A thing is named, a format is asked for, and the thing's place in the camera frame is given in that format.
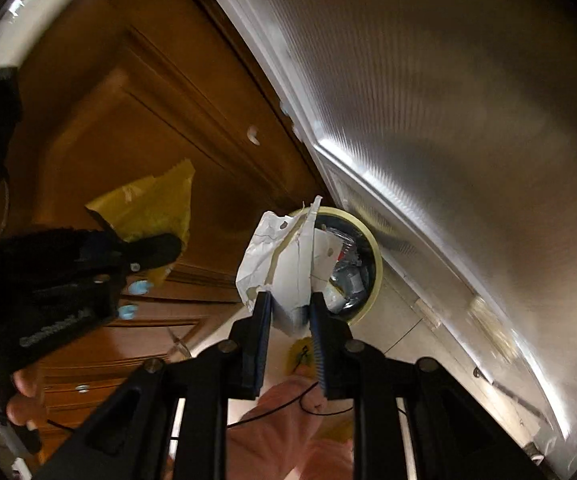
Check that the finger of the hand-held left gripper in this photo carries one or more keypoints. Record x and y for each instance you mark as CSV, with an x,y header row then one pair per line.
x,y
156,251
103,222

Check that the brown wooden cabinet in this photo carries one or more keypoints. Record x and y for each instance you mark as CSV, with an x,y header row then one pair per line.
x,y
118,85

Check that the person's left hand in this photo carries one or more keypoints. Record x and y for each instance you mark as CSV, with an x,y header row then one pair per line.
x,y
21,390

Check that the white paper bag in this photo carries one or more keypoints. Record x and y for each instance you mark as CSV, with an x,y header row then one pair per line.
x,y
288,270

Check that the yellow slipper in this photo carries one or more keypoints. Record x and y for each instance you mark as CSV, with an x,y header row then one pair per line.
x,y
338,432
302,357

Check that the round cabinet knob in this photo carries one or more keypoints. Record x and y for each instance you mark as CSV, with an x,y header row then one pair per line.
x,y
127,311
82,388
253,136
138,287

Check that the white ribbed cabinet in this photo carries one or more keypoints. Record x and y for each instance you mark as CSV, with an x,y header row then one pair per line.
x,y
418,110

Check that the round dark trash bin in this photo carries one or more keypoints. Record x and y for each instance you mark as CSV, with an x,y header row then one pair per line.
x,y
376,270

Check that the grey foil packet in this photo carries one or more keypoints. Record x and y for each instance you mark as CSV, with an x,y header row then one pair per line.
x,y
351,280

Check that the yellow plastic bag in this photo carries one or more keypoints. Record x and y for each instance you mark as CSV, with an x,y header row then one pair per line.
x,y
158,205

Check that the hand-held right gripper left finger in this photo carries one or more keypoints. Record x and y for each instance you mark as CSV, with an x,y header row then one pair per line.
x,y
263,340

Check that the person's leg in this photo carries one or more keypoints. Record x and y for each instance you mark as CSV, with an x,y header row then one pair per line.
x,y
268,440

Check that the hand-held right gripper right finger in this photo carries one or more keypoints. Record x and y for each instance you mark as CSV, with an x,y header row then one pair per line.
x,y
318,345

